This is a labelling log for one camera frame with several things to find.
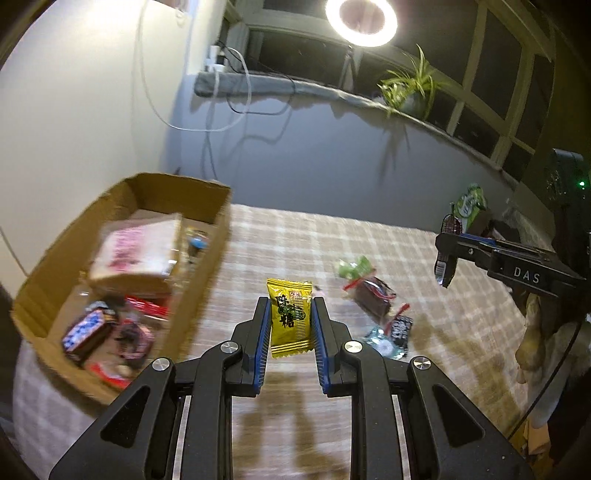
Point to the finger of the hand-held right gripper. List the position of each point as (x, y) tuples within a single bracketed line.
[(475, 251)]

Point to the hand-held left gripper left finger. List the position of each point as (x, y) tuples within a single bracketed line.
[(263, 346)]

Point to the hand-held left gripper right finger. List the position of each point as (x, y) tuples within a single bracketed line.
[(321, 346)]

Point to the yellow candy packet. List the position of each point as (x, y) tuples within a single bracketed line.
[(288, 318)]

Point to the dark red candy packet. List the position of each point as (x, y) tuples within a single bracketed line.
[(447, 224)]

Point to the brown cardboard box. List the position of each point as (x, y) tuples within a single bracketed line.
[(203, 277)]

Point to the red snack packet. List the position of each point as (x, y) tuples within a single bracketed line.
[(108, 376), (147, 307)]

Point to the blue snack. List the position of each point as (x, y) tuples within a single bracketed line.
[(198, 241)]

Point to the pink dark snack packet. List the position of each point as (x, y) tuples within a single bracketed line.
[(134, 339)]

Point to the pink white packet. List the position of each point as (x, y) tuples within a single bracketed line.
[(134, 249)]

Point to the dark chocolate bar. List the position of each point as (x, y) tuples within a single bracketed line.
[(87, 334)]

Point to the grey-brown paper bag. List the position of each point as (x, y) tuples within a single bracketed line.
[(481, 226)]

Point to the green gift bag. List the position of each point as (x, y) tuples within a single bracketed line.
[(471, 203)]

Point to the jelly cup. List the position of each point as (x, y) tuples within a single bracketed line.
[(383, 346)]

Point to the brown cake packet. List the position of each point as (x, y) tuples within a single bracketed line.
[(374, 295)]

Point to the small black candy packet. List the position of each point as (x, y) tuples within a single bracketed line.
[(399, 328)]

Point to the green snack packet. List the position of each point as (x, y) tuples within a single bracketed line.
[(353, 267)]

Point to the pale pink cloth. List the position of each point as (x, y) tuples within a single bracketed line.
[(531, 341)]

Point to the plaid blanket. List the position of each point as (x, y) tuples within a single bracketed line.
[(286, 240)]

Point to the potted spider plant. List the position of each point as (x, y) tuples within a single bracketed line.
[(413, 99)]

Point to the grey windowsill cloth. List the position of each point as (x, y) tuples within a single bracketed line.
[(277, 85)]

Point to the white power adapter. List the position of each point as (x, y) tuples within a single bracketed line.
[(214, 60)]

